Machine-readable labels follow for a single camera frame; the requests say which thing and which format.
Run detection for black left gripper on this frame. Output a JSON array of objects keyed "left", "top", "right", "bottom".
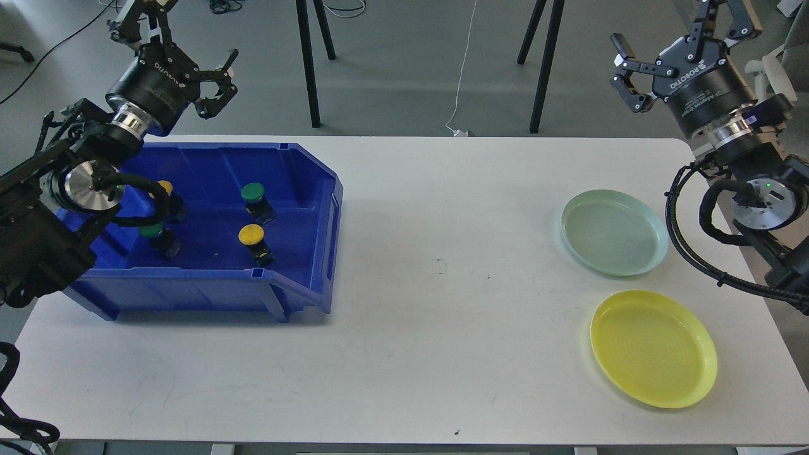
[{"left": 106, "top": 0, "right": 240, "bottom": 137}]

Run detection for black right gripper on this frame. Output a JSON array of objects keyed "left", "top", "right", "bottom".
[{"left": 610, "top": 0, "right": 759, "bottom": 140}]

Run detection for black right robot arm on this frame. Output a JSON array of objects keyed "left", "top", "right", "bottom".
[{"left": 611, "top": 1, "right": 808, "bottom": 314}]

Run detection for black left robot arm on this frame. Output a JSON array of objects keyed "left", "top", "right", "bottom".
[{"left": 1, "top": 1, "right": 239, "bottom": 308}]

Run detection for yellow push button back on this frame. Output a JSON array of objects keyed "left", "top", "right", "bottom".
[{"left": 158, "top": 179, "right": 190, "bottom": 224}]

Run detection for light green plate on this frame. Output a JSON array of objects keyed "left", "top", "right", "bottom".
[{"left": 559, "top": 189, "right": 669, "bottom": 277}]

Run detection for yellow plate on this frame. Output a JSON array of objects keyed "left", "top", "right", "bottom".
[{"left": 588, "top": 290, "right": 719, "bottom": 410}]

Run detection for white grey office chair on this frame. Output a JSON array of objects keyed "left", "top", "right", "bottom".
[{"left": 745, "top": 1, "right": 808, "bottom": 104}]

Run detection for black tripod right legs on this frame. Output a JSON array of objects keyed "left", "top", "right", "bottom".
[{"left": 516, "top": 1, "right": 566, "bottom": 133}]

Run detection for black tripod legs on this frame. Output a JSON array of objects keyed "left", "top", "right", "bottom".
[
  {"left": 295, "top": 0, "right": 337, "bottom": 128},
  {"left": 516, "top": 1, "right": 566, "bottom": 133}
]

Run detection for black tripod left legs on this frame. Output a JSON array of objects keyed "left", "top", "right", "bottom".
[{"left": 295, "top": 0, "right": 337, "bottom": 128}]

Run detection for blue plastic storage bin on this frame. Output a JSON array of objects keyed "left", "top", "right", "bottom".
[{"left": 64, "top": 142, "right": 343, "bottom": 322}]

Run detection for black floor cable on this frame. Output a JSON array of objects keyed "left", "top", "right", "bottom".
[{"left": 0, "top": 0, "right": 244, "bottom": 106}]

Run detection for white power cable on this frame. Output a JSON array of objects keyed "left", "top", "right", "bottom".
[{"left": 445, "top": 0, "right": 478, "bottom": 137}]

